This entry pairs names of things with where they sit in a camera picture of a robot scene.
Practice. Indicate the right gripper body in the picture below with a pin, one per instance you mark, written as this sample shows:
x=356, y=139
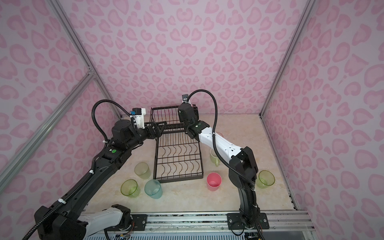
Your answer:
x=181, y=116

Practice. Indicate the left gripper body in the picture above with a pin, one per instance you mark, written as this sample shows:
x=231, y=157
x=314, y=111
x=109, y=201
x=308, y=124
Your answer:
x=142, y=135

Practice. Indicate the pale green textured cup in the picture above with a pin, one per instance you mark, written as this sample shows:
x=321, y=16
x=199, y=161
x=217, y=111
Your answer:
x=142, y=170

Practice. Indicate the bright green plastic cup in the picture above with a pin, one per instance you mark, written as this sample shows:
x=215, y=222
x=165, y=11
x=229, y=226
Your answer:
x=130, y=188

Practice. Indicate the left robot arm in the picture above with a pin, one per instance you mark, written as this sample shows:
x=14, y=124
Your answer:
x=64, y=220

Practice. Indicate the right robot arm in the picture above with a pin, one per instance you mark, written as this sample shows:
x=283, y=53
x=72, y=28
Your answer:
x=240, y=161

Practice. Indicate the pale green mug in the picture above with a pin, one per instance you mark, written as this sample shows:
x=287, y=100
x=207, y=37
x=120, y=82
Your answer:
x=214, y=158

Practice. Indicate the teal plastic cup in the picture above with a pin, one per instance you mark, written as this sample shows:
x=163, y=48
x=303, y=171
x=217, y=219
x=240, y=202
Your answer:
x=153, y=189

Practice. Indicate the pink cup front right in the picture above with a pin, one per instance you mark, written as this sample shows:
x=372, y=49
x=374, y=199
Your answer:
x=214, y=180

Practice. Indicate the green cup far right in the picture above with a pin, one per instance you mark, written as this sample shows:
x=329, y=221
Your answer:
x=265, y=179

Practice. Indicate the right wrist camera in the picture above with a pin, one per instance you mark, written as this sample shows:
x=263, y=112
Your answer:
x=185, y=98

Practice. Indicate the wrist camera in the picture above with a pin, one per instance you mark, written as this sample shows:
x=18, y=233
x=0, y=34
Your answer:
x=185, y=98
x=138, y=117

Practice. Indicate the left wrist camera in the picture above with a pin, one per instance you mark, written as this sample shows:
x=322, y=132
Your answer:
x=138, y=117

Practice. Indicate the black wire dish rack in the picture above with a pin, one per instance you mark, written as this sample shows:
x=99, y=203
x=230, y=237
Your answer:
x=177, y=156

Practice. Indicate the aluminium frame post left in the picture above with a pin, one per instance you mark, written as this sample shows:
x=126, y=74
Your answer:
x=64, y=20

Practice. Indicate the aluminium frame post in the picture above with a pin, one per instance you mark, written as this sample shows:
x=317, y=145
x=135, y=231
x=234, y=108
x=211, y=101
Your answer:
x=64, y=20
x=297, y=34

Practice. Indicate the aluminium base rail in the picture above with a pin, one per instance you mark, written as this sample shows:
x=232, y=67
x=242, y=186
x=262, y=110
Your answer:
x=278, y=224

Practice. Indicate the aluminium frame diagonal bar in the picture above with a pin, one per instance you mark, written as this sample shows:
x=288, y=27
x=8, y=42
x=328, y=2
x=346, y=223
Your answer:
x=23, y=155

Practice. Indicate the aluminium frame post right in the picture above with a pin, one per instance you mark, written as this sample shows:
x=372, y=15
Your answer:
x=297, y=34

